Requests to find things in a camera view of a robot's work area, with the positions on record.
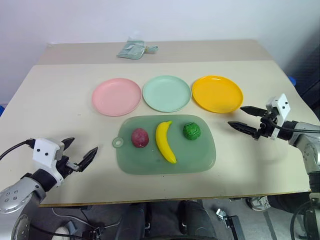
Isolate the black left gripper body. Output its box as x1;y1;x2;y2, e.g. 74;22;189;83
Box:
55;154;83;180

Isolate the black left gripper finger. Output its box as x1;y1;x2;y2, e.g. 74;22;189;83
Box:
60;136;76;157
78;146;99;173

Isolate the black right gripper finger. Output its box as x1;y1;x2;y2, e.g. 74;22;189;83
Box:
227;121;259;138
239;105;267;118

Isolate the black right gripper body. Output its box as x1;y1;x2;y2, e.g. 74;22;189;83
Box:
252;109;279;141

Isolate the yellow plate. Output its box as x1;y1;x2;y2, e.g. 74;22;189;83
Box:
191;75;244;114

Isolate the green round vegetable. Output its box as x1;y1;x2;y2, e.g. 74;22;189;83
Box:
182;121;202;141

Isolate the dark red round fruit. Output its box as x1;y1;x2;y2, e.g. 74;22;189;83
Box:
131;127;150;149

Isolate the pink plate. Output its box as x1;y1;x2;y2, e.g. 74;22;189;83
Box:
91;77;143;117

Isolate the mint green plate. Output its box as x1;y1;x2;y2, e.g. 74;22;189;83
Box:
142;74;192;113

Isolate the translucent green cutting board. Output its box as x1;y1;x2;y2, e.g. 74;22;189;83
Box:
111;114;217;175

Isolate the white shoe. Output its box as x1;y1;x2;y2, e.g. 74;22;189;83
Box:
53;225;71;240

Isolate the white grey sneaker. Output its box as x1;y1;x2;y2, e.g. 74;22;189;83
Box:
246;195;272;212

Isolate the yellow banana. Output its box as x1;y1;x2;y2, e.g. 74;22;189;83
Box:
155;120;178;165

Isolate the dark rounded shape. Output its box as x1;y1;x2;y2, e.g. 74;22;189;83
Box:
176;199;219;240

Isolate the teal plastic packet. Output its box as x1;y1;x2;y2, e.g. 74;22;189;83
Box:
116;36;146;61

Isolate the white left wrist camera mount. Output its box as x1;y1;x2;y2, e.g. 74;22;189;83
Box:
32;137;65;188

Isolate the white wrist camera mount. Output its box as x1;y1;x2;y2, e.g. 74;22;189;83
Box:
32;137;65;188
265;93;291;140

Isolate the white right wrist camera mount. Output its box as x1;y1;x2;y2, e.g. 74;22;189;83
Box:
265;93;291;140

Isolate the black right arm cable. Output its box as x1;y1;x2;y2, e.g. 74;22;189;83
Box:
267;116;320;134

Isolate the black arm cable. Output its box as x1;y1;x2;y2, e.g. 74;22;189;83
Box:
267;116;320;134
0;138;35;161

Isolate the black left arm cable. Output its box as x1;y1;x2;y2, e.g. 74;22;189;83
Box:
0;138;35;161

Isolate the metal caster bracket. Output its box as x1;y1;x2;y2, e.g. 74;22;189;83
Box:
215;208;238;229

